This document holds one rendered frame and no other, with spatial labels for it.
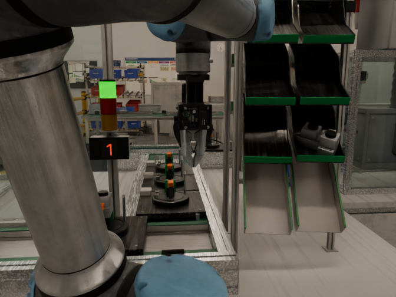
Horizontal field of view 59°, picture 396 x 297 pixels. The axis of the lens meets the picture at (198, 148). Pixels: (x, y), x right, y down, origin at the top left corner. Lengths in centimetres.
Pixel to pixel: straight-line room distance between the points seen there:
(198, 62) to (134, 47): 1094
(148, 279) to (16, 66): 28
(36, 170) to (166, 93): 797
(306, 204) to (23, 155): 88
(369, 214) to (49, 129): 164
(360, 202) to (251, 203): 84
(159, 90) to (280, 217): 741
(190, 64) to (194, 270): 43
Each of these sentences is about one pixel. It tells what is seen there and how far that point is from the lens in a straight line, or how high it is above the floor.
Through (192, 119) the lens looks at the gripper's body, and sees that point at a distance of 75.
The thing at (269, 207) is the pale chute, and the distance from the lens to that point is 106.
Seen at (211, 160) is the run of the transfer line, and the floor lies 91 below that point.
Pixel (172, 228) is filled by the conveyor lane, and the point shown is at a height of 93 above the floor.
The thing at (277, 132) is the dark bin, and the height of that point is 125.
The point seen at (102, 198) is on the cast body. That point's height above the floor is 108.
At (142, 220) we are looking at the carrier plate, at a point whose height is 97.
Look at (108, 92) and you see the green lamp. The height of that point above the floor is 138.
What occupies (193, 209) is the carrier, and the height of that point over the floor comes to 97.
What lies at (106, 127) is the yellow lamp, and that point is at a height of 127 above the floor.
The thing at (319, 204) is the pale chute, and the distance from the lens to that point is 112.
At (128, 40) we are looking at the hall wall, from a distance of 1172.
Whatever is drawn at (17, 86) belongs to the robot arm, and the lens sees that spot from 35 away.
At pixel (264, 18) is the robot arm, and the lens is 61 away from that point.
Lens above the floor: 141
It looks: 11 degrees down
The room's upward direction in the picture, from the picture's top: straight up
